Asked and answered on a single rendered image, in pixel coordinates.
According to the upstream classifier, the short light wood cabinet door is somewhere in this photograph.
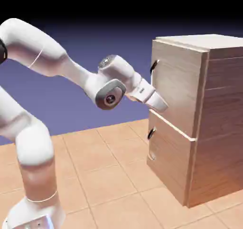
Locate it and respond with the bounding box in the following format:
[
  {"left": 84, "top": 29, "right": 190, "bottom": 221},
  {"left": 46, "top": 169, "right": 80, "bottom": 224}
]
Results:
[{"left": 146, "top": 109, "right": 198, "bottom": 207}]

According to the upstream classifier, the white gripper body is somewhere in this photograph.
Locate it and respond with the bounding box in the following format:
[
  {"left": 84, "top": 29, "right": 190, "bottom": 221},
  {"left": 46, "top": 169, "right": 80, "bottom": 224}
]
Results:
[{"left": 144, "top": 91, "right": 169, "bottom": 113}]

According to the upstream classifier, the long curved metal handle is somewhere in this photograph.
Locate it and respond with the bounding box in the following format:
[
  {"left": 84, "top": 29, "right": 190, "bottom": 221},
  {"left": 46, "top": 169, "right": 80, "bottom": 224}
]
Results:
[{"left": 149, "top": 59, "right": 160, "bottom": 89}]

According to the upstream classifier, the tall light wood cabinet door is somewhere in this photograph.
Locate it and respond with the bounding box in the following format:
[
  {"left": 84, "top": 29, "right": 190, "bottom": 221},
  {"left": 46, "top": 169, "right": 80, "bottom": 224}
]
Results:
[{"left": 150, "top": 40, "right": 209, "bottom": 140}]

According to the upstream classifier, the short curved metal handle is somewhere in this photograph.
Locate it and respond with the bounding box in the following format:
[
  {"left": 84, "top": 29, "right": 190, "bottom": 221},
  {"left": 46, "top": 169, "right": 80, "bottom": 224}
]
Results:
[{"left": 147, "top": 127, "right": 157, "bottom": 161}]

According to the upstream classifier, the light wood cabinet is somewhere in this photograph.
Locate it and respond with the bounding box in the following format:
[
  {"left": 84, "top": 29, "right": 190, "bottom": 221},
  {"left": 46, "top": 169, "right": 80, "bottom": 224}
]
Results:
[{"left": 146, "top": 34, "right": 243, "bottom": 208}]

